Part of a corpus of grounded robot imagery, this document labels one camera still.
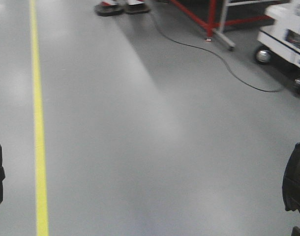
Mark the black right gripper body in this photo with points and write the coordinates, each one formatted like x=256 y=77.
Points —
x=291 y=185

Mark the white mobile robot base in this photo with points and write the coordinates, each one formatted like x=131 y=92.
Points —
x=282 y=37

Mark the striped traffic cone left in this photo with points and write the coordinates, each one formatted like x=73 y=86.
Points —
x=108 y=8

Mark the striped traffic cone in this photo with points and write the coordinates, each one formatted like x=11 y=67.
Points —
x=108 y=8
x=136 y=7

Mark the striped traffic cone right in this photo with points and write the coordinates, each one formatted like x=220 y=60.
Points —
x=136 y=7

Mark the red metal frame stand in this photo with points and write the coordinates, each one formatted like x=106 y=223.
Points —
x=212 y=15

